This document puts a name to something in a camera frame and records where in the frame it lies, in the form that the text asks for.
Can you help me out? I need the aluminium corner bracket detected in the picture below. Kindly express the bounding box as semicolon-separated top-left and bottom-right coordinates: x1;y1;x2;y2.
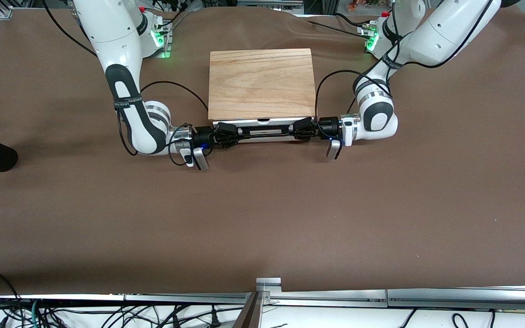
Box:
256;278;282;294

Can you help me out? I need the aluminium frame rail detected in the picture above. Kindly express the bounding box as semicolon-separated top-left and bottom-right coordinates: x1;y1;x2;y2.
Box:
269;289;388;307
387;286;525;310
0;294;253;305

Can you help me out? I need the wooden drawer cabinet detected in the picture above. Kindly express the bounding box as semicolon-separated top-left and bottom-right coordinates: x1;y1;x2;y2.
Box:
208;48;317;143

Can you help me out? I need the brown table mat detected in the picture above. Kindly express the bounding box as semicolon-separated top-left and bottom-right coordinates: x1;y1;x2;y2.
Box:
0;5;525;294

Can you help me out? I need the teal cable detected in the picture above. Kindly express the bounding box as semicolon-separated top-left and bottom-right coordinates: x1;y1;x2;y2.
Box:
28;300;41;328

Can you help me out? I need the black metal drawer handle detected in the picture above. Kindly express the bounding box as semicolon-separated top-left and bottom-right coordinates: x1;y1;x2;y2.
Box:
237;126;298;138

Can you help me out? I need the white drawer with black handle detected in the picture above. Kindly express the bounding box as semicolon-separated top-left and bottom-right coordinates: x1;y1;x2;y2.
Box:
213;118;315;135

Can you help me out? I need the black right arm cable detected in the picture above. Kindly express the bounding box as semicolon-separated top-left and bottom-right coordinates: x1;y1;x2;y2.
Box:
41;0;211;167

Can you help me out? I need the aluminium diagonal strut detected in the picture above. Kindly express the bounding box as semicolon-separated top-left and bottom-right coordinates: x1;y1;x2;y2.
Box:
233;292;263;328

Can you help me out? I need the black cable on mat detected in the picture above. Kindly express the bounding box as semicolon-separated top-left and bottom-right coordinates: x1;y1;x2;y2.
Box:
306;19;372;38

